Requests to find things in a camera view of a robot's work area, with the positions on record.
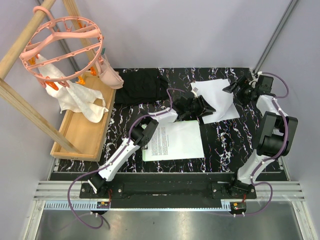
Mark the printed white paper sheet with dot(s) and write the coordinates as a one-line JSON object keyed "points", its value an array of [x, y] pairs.
{"points": [[177, 142]]}

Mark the pink bra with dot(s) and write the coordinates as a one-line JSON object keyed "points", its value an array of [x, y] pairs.
{"points": [[108, 75]]}

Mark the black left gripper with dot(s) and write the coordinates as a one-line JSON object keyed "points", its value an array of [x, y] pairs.
{"points": [[204, 110]]}

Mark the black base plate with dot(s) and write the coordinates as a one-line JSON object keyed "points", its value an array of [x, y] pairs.
{"points": [[166, 191]]}

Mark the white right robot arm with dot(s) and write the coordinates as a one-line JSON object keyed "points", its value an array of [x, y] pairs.
{"points": [[274, 136]]}

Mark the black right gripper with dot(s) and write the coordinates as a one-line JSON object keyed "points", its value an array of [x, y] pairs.
{"points": [[242, 83]]}

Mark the aluminium corner post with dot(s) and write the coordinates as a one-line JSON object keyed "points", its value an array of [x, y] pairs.
{"points": [[276, 33]]}

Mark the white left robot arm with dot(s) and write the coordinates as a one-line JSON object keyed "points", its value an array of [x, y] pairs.
{"points": [[142, 130]]}

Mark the grey slotted cable duct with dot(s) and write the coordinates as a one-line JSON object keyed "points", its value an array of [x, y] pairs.
{"points": [[98, 206]]}

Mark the wooden tray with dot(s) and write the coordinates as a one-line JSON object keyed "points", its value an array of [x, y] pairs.
{"points": [[86, 136]]}

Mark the green clipboard folder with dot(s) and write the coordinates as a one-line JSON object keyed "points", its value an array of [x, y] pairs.
{"points": [[145, 155]]}

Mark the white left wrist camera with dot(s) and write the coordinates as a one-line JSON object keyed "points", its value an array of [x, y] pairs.
{"points": [[195, 92]]}

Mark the wooden rack frame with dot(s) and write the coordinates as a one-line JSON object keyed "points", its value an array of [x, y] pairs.
{"points": [[16, 33]]}

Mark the white towel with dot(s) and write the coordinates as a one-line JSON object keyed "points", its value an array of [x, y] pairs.
{"points": [[79, 99]]}

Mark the white paper stack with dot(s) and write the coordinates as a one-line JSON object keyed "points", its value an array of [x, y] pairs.
{"points": [[230, 114]]}

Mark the black cloth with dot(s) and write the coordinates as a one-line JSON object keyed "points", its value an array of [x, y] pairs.
{"points": [[141, 86]]}

